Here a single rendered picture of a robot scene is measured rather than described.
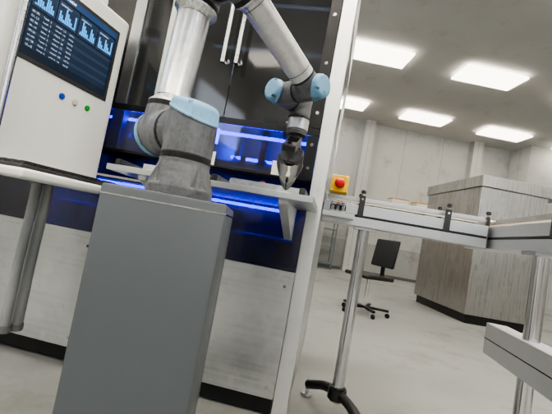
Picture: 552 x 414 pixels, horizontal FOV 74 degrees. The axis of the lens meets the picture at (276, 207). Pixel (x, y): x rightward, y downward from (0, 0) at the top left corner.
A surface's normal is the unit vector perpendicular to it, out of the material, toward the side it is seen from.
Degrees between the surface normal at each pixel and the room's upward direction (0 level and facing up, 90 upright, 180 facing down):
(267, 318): 90
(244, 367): 90
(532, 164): 90
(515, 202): 90
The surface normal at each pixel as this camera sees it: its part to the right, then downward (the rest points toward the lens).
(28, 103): 0.93, 0.14
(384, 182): 0.06, -0.06
